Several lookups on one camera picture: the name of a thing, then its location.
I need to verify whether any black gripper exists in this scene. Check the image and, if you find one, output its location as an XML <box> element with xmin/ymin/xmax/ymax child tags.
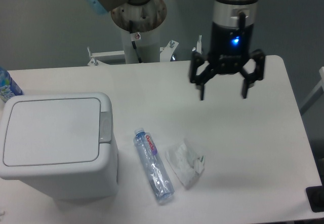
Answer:
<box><xmin>189</xmin><ymin>0</ymin><xmax>266</xmax><ymax>100</ymax></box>

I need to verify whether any white plastic trash can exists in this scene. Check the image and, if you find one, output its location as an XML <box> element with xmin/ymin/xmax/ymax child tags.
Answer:
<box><xmin>1</xmin><ymin>92</ymin><xmax>118</xmax><ymax>200</ymax></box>

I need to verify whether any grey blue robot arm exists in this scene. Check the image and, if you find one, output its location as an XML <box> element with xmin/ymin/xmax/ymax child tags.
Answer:
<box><xmin>87</xmin><ymin>0</ymin><xmax>265</xmax><ymax>98</ymax></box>

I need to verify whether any crumpled clear plastic wrapper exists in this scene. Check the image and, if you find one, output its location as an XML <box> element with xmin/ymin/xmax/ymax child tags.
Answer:
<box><xmin>165</xmin><ymin>138</ymin><xmax>206</xmax><ymax>189</ymax></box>

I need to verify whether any clear empty plastic bottle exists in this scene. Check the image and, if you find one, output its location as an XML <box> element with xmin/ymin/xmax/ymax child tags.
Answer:
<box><xmin>133</xmin><ymin>128</ymin><xmax>175</xmax><ymax>204</ymax></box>

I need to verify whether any black table clamp block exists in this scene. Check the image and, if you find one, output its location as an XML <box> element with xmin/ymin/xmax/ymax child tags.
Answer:
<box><xmin>306</xmin><ymin>185</ymin><xmax>323</xmax><ymax>213</ymax></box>

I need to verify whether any blue labelled drink bottle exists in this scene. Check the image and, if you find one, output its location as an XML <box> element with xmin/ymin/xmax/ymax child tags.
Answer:
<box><xmin>1</xmin><ymin>67</ymin><xmax>24</xmax><ymax>103</ymax></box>

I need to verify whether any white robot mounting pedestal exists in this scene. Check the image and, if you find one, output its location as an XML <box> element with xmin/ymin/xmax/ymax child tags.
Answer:
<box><xmin>89</xmin><ymin>0</ymin><xmax>179</xmax><ymax>64</ymax></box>

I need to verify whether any white frame at right edge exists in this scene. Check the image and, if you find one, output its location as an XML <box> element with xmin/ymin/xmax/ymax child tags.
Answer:
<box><xmin>299</xmin><ymin>67</ymin><xmax>323</xmax><ymax>115</ymax></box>

